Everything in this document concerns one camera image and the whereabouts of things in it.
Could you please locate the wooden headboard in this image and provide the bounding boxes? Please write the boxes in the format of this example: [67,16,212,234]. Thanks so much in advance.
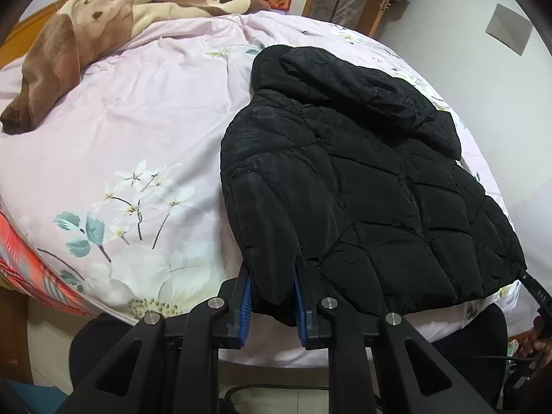
[0,2,70,70]

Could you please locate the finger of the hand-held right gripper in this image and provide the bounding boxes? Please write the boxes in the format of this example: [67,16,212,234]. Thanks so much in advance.
[520,272,552,324]

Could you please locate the red plaid sheet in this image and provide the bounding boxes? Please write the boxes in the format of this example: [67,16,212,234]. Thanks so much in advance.
[0,211,93,315]

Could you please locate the pink floral duvet bed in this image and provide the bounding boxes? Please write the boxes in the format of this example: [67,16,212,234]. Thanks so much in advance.
[0,11,535,365]

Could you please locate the person's right hand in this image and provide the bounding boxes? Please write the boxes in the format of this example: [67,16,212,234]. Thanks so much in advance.
[521,317,552,369]

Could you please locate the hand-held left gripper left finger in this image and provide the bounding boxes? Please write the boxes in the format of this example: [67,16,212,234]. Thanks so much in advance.
[56,276,253,414]

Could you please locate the black puffer jacket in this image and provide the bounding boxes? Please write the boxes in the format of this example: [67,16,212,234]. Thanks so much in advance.
[220,44,528,327]

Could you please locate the grey wall panel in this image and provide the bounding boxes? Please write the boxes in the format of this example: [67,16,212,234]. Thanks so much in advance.
[485,3,532,56]

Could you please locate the brown dog print blanket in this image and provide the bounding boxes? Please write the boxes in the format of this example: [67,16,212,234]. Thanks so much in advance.
[0,0,270,135]

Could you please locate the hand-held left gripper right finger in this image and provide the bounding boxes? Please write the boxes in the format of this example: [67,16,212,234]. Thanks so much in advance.
[293,267,496,414]

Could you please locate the person's dark trousers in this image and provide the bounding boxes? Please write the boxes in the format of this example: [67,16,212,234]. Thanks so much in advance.
[69,304,510,414]

